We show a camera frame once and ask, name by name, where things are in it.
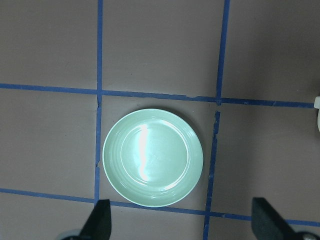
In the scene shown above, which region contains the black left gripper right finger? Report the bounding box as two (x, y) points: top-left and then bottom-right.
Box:
(251, 197), (306, 240)

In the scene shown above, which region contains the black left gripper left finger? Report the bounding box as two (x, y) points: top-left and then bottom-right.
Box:
(79, 199), (111, 240)

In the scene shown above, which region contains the white rice cooker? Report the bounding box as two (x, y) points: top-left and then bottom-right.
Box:
(313, 96), (320, 132)

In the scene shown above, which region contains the light green plate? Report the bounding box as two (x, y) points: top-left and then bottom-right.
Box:
(102, 108), (204, 208)

